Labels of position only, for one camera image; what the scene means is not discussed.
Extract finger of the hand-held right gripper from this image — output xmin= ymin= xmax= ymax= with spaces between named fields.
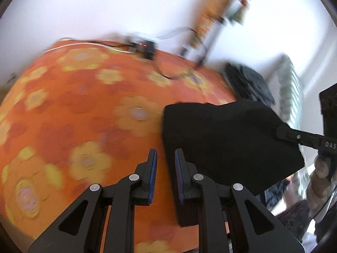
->
xmin=275 ymin=125 xmax=337 ymax=152

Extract black power adapter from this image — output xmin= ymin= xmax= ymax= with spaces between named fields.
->
xmin=130 ymin=41 xmax=157 ymax=60

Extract person's right hand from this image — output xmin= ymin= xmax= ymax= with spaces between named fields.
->
xmin=307 ymin=154 xmax=337 ymax=218

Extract black pants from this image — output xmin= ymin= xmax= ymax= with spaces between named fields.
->
xmin=160 ymin=101 xmax=305 ymax=227

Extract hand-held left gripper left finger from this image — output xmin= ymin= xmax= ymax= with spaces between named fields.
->
xmin=28 ymin=148 xmax=158 ymax=253

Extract dark blue cloth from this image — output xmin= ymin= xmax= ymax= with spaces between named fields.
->
xmin=259 ymin=182 xmax=287 ymax=209

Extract black cable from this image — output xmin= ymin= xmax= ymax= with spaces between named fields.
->
xmin=154 ymin=26 xmax=208 ymax=80

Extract orange floral bed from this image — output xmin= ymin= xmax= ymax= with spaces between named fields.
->
xmin=0 ymin=38 xmax=264 ymax=253

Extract white power strip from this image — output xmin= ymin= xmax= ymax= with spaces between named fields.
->
xmin=124 ymin=32 xmax=158 ymax=48

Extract green striped white pillow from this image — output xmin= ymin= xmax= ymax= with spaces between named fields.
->
xmin=267 ymin=54 xmax=304 ymax=132

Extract grey metal tripod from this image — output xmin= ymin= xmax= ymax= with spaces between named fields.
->
xmin=182 ymin=0 xmax=250 ymax=66

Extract orange patterned scarf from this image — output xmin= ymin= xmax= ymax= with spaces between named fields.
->
xmin=191 ymin=0 xmax=252 ymax=50

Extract white cable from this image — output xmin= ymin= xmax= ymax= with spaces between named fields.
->
xmin=42 ymin=41 xmax=132 ymax=54

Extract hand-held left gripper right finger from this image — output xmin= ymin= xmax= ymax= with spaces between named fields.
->
xmin=174 ymin=148 xmax=306 ymax=253

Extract grey tweed folded pants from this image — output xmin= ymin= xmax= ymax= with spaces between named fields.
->
xmin=224 ymin=62 xmax=275 ymax=106

